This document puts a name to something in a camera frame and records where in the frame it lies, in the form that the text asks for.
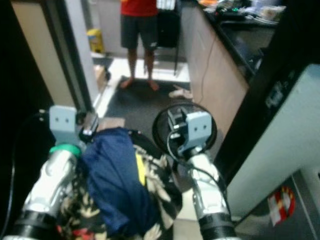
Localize navy blue garment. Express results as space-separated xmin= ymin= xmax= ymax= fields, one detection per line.
xmin=79 ymin=127 xmax=155 ymax=239

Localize grey washing machine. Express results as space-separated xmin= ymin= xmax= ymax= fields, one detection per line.
xmin=225 ymin=63 xmax=320 ymax=219

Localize black round floor fan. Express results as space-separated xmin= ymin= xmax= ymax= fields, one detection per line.
xmin=151 ymin=101 xmax=219 ymax=162

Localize beige slippers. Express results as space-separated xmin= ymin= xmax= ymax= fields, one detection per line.
xmin=168 ymin=84 xmax=194 ymax=100

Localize dark floor mat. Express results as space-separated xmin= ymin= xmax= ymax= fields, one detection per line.
xmin=104 ymin=75 xmax=196 ymax=132

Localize wooden kitchen cabinet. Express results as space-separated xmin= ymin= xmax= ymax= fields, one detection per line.
xmin=180 ymin=0 xmax=251 ymax=136

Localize dark floral patterned garment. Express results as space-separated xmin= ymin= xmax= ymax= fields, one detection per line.
xmin=59 ymin=148 xmax=184 ymax=240

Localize yellow container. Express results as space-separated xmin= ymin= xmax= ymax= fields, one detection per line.
xmin=85 ymin=28 xmax=105 ymax=55

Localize black chair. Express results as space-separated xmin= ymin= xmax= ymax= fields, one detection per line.
xmin=157 ymin=9 xmax=182 ymax=77

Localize person in red shirt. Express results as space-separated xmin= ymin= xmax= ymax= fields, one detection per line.
xmin=119 ymin=0 xmax=161 ymax=92

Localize dark kitchen sink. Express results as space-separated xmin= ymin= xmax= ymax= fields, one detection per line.
xmin=220 ymin=22 xmax=278 ymax=73

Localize pale bowl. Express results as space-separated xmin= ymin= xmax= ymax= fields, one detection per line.
xmin=260 ymin=5 xmax=287 ymax=22

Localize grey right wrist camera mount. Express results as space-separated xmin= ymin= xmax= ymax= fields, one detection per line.
xmin=179 ymin=111 xmax=214 ymax=155

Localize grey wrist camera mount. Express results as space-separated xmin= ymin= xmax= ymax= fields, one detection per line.
xmin=179 ymin=111 xmax=214 ymax=155
xmin=48 ymin=105 xmax=81 ymax=146

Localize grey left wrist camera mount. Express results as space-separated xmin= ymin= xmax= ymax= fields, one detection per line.
xmin=48 ymin=105 xmax=81 ymax=146

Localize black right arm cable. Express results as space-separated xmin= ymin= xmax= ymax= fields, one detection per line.
xmin=166 ymin=129 xmax=231 ymax=211

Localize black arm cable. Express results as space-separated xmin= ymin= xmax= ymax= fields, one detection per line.
xmin=166 ymin=129 xmax=231 ymax=211
xmin=7 ymin=111 xmax=51 ymax=236

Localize white door frame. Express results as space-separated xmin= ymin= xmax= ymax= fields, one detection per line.
xmin=64 ymin=0 xmax=100 ymax=112

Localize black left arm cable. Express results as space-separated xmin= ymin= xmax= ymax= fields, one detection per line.
xmin=7 ymin=111 xmax=51 ymax=236

